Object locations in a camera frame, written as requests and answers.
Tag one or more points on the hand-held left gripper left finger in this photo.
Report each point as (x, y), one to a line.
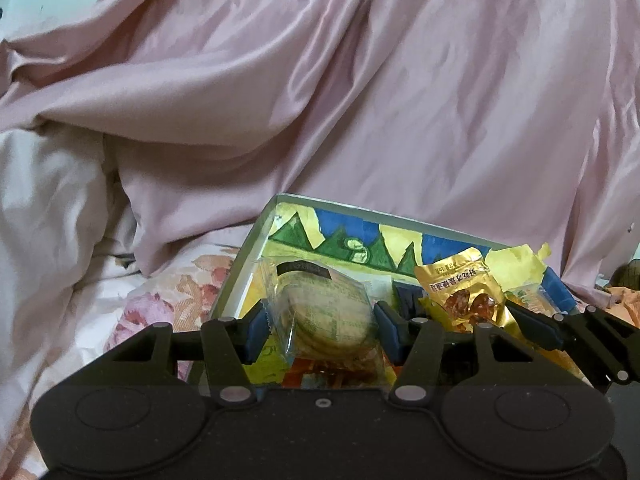
(255, 335)

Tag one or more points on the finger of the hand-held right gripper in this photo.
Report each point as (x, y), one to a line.
(537, 327)

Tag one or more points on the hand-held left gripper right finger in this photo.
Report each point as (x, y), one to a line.
(387, 335)

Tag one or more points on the clear round biscuit packet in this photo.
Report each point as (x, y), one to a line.
(320, 310)

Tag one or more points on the gold snack packet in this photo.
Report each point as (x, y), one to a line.
(460, 290)

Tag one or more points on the grey box with painted lining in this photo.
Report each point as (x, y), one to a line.
(320, 230)

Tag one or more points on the yellow-green snack packet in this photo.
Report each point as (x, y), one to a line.
(525, 297)

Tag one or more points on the red tofu skewer packet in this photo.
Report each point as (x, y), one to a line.
(335, 377)

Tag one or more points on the orange cloth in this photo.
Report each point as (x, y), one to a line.
(625, 305)

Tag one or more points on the floral bedsheet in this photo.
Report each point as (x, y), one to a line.
(165, 300)

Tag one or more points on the dark green object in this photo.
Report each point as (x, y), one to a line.
(625, 272)

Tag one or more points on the pink satin blanket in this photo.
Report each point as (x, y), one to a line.
(350, 85)

